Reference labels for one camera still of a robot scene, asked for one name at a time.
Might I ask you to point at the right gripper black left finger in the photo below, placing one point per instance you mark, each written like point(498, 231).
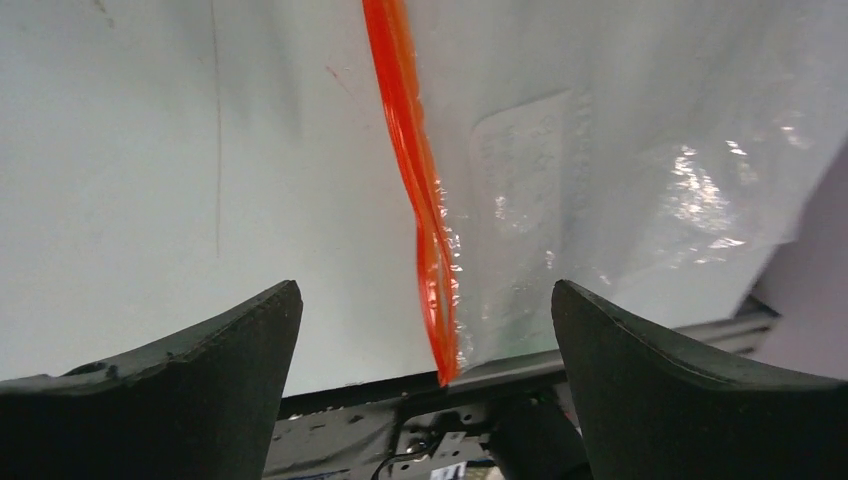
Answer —
point(197, 404)

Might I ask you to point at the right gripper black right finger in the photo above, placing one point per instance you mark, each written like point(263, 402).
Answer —
point(655, 404)

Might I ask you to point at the clear zip bag orange zipper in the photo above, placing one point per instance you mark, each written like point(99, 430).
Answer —
point(654, 152)

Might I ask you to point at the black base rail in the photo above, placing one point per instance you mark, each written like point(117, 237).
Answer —
point(408, 427)

